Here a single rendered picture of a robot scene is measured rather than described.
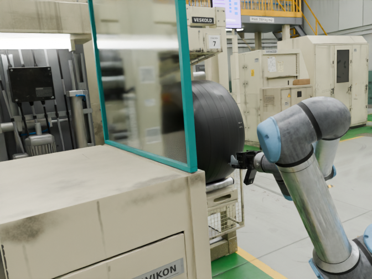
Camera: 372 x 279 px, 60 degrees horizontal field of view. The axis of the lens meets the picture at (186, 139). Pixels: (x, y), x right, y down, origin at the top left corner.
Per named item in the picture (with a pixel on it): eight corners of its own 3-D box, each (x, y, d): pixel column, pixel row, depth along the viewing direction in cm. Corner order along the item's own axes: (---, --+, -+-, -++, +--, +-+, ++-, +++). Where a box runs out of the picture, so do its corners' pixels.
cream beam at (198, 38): (137, 53, 175) (134, 25, 172) (120, 58, 196) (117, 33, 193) (223, 52, 207) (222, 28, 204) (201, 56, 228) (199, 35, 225)
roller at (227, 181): (180, 191, 160) (176, 192, 164) (182, 200, 160) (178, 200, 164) (233, 175, 179) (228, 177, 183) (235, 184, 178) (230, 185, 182)
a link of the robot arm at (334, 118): (339, 72, 84) (323, 158, 143) (296, 95, 86) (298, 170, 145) (367, 106, 79) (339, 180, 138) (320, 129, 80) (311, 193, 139)
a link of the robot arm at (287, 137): (382, 291, 109) (318, 111, 79) (334, 311, 111) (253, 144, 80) (356, 257, 123) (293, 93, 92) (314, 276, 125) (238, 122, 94)
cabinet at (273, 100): (282, 154, 608) (280, 87, 586) (261, 149, 658) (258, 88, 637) (314, 146, 650) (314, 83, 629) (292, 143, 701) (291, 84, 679)
